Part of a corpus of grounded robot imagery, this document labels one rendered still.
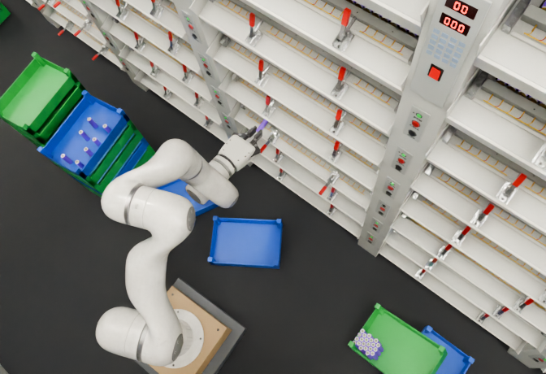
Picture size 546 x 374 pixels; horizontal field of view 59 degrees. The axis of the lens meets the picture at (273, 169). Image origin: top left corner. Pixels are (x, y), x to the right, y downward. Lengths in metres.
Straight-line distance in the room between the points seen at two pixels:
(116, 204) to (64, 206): 1.33
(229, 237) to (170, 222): 1.07
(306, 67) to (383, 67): 0.28
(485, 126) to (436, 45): 0.21
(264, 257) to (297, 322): 0.30
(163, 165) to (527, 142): 0.78
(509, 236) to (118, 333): 1.02
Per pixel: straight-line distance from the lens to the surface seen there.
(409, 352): 2.05
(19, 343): 2.45
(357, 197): 1.70
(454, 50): 0.82
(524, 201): 1.16
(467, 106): 0.98
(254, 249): 2.16
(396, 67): 1.00
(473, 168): 1.15
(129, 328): 1.38
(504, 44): 0.83
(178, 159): 1.22
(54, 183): 2.57
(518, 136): 0.98
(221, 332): 1.75
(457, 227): 1.50
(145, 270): 1.24
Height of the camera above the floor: 2.09
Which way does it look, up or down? 67 degrees down
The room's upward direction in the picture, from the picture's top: 13 degrees counter-clockwise
